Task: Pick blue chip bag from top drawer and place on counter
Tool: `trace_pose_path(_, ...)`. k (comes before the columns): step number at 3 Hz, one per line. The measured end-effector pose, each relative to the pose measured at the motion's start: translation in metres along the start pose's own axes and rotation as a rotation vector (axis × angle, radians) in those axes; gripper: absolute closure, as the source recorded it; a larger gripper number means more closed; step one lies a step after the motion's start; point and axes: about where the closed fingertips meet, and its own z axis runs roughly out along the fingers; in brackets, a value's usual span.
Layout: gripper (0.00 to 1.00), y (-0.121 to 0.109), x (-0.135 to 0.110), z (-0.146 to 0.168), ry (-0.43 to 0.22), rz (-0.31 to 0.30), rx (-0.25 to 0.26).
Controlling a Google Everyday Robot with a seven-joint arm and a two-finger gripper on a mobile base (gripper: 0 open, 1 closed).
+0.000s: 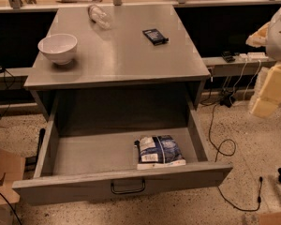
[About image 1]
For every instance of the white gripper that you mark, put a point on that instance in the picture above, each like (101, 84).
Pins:
(279, 38)

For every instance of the blue chip bag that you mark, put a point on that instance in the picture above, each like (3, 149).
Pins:
(156, 152)

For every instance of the grey metal cabinet counter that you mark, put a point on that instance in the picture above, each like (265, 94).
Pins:
(121, 58)

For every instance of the open grey top drawer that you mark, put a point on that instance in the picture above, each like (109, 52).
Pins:
(90, 141)

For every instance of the white power strip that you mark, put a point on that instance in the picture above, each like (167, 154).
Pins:
(250, 56)

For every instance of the black remote on shelf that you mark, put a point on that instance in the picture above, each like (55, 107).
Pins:
(228, 57)

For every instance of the black power adapter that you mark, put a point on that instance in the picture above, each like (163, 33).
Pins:
(227, 101)

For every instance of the cardboard box bottom right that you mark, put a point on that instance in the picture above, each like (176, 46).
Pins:
(270, 219)

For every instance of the cardboard box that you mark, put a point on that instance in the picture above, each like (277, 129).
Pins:
(270, 219)
(11, 170)

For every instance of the clear plastic bottle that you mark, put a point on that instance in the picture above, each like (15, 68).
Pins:
(100, 16)

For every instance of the white ceramic bowl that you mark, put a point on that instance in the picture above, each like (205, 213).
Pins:
(59, 48)

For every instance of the cardboard box left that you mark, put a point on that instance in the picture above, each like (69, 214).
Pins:
(11, 170)

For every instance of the black drawer handle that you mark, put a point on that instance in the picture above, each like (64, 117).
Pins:
(127, 186)

